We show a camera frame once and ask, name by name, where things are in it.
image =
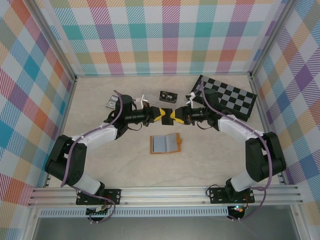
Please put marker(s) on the black vip card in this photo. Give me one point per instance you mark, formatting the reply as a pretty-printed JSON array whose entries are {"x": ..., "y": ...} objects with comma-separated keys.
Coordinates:
[{"x": 167, "y": 120}]

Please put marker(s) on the orange leather card holder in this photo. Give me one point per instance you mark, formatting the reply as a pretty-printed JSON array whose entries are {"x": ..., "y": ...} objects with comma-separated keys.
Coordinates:
[{"x": 165, "y": 143}]

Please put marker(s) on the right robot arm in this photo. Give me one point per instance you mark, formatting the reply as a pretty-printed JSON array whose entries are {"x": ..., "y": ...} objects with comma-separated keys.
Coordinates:
[{"x": 262, "y": 157}]

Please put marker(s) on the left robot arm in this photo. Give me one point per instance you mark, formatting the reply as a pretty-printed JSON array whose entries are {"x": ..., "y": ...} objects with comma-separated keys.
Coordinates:
[{"x": 65, "y": 160}]

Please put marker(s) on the clear acrylic card organizer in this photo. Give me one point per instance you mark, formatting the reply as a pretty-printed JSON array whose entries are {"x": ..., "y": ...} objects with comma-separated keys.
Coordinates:
[{"x": 151, "y": 93}]

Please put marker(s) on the small black box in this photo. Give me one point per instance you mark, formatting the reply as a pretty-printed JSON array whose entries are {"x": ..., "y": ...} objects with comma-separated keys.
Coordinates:
[{"x": 168, "y": 97}]

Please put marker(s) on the black grey folding chessboard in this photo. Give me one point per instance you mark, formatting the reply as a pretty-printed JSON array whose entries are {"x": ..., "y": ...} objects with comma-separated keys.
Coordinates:
[{"x": 232, "y": 97}]

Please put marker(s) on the small lit circuit board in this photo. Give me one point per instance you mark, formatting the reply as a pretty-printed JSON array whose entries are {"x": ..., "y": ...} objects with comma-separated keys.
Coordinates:
[{"x": 237, "y": 208}]

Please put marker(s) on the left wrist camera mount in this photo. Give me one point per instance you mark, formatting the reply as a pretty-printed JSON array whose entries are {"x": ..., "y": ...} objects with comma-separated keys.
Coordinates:
[{"x": 143, "y": 100}]

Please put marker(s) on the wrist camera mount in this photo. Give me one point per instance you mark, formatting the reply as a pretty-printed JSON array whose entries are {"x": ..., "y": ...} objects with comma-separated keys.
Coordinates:
[
  {"x": 143, "y": 100},
  {"x": 192, "y": 95}
]

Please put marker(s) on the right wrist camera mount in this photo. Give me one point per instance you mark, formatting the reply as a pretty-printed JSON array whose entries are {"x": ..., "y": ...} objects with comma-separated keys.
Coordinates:
[{"x": 192, "y": 95}]

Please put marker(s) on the aluminium table back rail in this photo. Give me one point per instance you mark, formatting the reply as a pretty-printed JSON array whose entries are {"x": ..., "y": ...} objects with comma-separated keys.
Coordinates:
[{"x": 162, "y": 74}]

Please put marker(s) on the aluminium table side rail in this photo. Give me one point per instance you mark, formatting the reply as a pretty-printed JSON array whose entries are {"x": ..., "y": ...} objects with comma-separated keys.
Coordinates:
[
  {"x": 62, "y": 125},
  {"x": 260, "y": 105}
]

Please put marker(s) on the aluminium mounting rail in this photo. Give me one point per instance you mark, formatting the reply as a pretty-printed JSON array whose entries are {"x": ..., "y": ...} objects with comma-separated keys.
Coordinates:
[{"x": 162, "y": 196}]

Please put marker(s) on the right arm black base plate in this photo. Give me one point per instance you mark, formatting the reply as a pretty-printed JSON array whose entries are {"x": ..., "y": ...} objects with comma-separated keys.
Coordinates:
[{"x": 217, "y": 195}]

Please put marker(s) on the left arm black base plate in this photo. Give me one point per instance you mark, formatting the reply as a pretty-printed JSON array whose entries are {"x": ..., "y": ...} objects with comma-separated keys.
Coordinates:
[{"x": 113, "y": 196}]

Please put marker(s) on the aluminium frame post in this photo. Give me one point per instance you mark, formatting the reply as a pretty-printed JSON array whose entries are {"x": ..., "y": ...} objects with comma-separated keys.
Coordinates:
[
  {"x": 270, "y": 37},
  {"x": 55, "y": 40}
]

